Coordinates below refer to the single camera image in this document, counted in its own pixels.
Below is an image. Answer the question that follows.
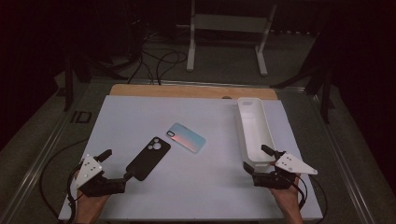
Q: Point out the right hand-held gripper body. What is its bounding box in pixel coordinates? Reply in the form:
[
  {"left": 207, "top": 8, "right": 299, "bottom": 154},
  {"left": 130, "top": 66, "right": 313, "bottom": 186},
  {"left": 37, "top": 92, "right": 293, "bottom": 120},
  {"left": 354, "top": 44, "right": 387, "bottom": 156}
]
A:
[{"left": 251, "top": 151, "right": 318, "bottom": 190}]

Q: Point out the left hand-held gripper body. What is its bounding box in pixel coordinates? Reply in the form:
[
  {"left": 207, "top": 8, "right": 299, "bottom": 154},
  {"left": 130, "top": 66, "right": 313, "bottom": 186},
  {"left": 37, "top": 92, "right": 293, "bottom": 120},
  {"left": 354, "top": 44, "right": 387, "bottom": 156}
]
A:
[{"left": 74, "top": 154, "right": 128, "bottom": 198}]

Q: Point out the white rectangular storage box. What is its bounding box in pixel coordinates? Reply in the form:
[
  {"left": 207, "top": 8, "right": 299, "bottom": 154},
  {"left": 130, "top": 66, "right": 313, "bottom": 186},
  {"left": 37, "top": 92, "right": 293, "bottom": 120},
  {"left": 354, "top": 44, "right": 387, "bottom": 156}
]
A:
[{"left": 236, "top": 97, "right": 277, "bottom": 172}]

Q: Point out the black phone case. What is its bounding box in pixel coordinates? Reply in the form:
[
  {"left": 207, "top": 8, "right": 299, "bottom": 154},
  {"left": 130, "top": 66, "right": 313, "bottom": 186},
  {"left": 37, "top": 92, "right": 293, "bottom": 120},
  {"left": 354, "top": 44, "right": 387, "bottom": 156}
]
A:
[{"left": 125, "top": 136, "right": 172, "bottom": 182}]

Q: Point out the pink blue gradient phone case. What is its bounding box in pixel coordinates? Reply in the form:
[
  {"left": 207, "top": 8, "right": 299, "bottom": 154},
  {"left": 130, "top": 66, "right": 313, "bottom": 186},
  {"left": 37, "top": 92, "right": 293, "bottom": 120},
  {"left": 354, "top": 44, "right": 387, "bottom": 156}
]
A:
[{"left": 165, "top": 122, "right": 207, "bottom": 154}]

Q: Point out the person's left hand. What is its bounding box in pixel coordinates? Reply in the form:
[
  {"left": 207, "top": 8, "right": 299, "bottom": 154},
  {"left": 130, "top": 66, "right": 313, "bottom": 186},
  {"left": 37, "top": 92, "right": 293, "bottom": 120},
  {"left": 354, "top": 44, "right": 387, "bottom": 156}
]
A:
[{"left": 75, "top": 189, "right": 110, "bottom": 217}]

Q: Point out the person's right hand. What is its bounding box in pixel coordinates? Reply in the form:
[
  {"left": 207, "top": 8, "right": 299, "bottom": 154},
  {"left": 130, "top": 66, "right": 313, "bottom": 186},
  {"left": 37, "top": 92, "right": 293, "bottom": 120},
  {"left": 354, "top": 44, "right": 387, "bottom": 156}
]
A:
[{"left": 269, "top": 176, "right": 302, "bottom": 213}]

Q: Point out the white table mat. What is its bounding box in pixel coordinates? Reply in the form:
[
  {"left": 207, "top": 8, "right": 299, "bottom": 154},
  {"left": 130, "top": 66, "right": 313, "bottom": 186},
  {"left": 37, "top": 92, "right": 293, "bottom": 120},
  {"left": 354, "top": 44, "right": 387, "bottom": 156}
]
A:
[{"left": 58, "top": 94, "right": 323, "bottom": 222}]

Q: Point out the black stand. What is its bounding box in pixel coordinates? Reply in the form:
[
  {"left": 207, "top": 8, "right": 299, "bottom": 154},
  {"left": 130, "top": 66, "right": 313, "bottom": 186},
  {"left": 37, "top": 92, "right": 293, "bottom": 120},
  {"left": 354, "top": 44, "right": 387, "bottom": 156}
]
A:
[
  {"left": 270, "top": 54, "right": 336, "bottom": 124},
  {"left": 63, "top": 54, "right": 92, "bottom": 112}
]

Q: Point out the left hand-held gripper black cable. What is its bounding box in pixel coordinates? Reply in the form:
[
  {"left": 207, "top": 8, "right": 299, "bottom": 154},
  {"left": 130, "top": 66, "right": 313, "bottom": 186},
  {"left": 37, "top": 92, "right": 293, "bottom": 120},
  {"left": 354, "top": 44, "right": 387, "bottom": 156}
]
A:
[{"left": 39, "top": 138, "right": 90, "bottom": 224}]

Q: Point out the hand-held gripper black cable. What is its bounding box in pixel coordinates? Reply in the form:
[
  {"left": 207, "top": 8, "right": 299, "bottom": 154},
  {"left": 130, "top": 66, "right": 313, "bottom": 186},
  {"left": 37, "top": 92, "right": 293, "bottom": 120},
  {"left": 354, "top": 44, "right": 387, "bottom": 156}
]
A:
[
  {"left": 39, "top": 138, "right": 90, "bottom": 224},
  {"left": 292, "top": 175, "right": 329, "bottom": 217}
]

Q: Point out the right hand-held gripper black cable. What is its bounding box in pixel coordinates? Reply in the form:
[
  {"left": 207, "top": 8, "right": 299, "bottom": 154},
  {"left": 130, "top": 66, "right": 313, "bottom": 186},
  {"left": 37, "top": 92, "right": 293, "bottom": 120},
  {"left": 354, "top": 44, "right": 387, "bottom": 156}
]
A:
[{"left": 292, "top": 175, "right": 329, "bottom": 217}]

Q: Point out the black rectangular floor frame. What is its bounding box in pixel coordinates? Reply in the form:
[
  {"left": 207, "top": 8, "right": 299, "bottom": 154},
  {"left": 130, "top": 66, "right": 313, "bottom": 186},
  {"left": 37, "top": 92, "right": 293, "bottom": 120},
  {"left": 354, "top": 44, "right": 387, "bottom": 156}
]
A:
[{"left": 69, "top": 110, "right": 93, "bottom": 124}]

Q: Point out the black floor cable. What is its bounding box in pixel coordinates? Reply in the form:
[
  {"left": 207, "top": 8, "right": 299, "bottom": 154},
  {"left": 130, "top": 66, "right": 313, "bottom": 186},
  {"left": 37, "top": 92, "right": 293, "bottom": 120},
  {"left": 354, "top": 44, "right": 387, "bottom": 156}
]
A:
[
  {"left": 154, "top": 50, "right": 189, "bottom": 86},
  {"left": 126, "top": 50, "right": 145, "bottom": 84}
]

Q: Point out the white metal stand frame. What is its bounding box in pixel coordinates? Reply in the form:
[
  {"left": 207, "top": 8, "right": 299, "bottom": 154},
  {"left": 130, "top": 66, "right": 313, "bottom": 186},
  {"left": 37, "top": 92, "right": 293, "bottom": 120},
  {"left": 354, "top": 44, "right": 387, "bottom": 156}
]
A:
[{"left": 186, "top": 0, "right": 278, "bottom": 77}]

